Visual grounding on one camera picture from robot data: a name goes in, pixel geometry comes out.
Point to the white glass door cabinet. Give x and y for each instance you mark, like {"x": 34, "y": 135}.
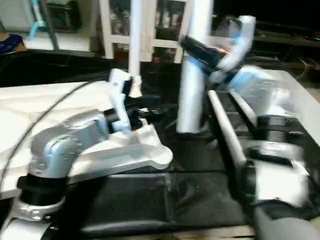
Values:
{"x": 160, "y": 30}

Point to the grey vertical metal pole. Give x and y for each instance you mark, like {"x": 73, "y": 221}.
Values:
{"x": 49, "y": 25}

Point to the light blue plastic object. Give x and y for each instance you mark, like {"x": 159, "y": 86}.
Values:
{"x": 35, "y": 25}

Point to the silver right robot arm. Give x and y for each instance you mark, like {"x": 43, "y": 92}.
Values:
{"x": 265, "y": 90}

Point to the white plastic table top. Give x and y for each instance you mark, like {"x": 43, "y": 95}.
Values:
{"x": 30, "y": 115}

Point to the brown cardboard box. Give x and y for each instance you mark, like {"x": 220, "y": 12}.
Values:
{"x": 11, "y": 44}

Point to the white flat board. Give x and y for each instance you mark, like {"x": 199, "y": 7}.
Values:
{"x": 310, "y": 100}

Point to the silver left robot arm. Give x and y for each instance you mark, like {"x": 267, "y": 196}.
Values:
{"x": 60, "y": 145}

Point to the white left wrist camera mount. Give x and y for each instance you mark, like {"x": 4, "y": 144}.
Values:
{"x": 117, "y": 95}

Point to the black work mat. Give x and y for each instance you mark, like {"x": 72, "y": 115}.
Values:
{"x": 150, "y": 200}

